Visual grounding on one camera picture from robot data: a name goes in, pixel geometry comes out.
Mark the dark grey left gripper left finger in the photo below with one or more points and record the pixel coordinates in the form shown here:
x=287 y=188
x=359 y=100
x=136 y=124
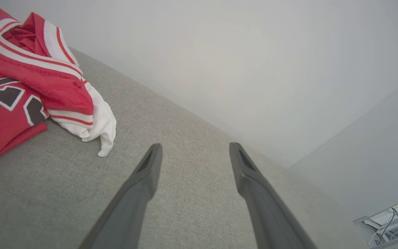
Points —
x=126 y=207

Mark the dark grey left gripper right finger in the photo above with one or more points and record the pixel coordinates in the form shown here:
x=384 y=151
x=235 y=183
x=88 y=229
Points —
x=268 y=214

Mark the red jersey with white trim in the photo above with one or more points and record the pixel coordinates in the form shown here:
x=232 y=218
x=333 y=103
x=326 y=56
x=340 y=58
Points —
x=64 y=93

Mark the grey fabric sofa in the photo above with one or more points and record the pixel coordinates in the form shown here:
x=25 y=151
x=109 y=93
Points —
x=47 y=193

